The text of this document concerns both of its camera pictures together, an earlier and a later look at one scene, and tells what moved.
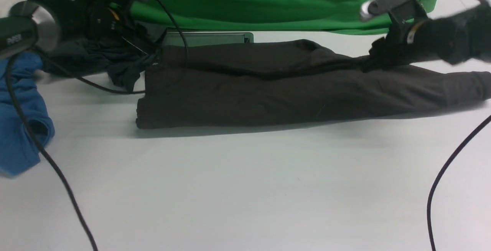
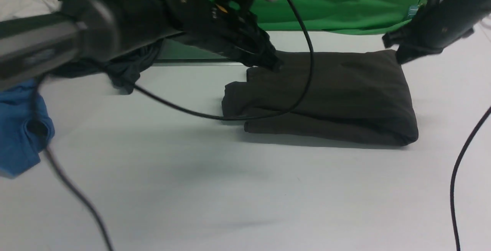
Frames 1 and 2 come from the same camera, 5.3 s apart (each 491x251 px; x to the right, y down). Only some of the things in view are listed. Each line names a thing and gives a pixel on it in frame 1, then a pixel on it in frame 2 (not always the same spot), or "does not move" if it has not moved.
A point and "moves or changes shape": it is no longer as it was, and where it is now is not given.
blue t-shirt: [18, 153] does not move
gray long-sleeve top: [293, 82] moves or changes shape
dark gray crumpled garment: [123, 60] does not move
